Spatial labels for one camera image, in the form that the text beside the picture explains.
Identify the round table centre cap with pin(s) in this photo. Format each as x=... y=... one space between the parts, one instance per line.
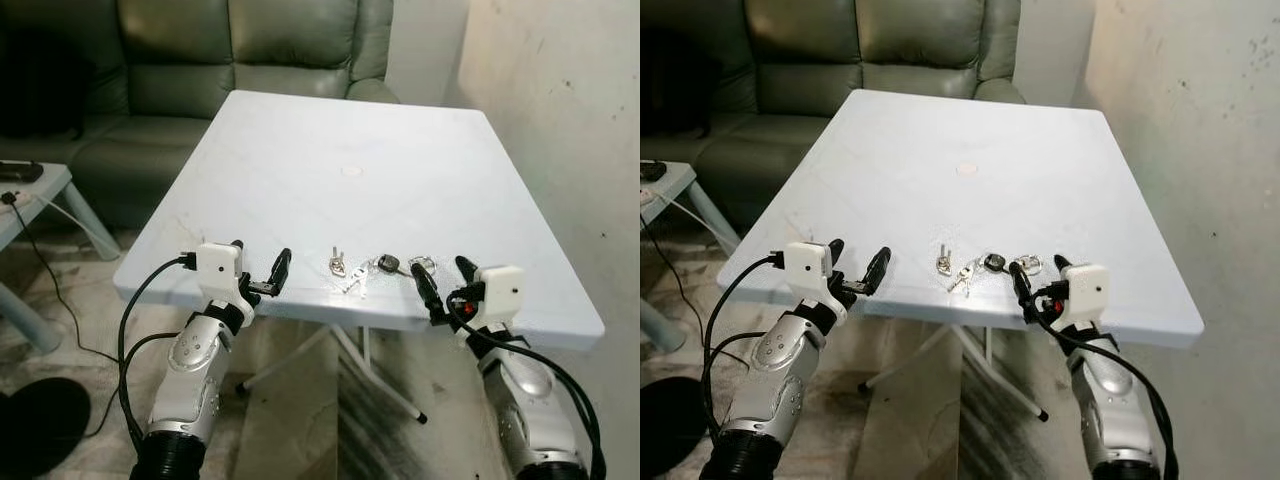
x=352 y=171
x=966 y=170

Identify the black bag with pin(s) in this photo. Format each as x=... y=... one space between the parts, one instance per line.
x=40 y=85
x=672 y=85

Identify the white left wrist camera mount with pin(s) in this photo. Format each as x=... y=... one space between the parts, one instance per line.
x=218 y=268
x=805 y=266

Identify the small white side table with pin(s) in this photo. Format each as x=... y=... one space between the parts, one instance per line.
x=30 y=205
x=665 y=195

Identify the white plastic folding table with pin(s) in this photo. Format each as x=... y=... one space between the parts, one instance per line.
x=960 y=125
x=340 y=130

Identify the round black floor base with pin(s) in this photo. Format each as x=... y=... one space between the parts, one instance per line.
x=35 y=425
x=665 y=425

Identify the flat black device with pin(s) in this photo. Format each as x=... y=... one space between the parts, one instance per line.
x=652 y=170
x=18 y=171

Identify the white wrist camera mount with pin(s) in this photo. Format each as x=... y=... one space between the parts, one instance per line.
x=1088 y=290
x=500 y=292
x=218 y=268
x=805 y=266

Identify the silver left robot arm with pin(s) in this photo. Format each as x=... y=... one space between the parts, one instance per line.
x=770 y=365
x=195 y=365

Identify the green leather sofa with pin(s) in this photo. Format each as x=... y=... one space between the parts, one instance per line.
x=880 y=50
x=260 y=50

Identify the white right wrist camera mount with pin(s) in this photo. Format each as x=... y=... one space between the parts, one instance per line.
x=1088 y=290
x=500 y=292

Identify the small silver key bunch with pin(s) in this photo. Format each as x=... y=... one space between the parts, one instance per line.
x=943 y=263
x=337 y=264

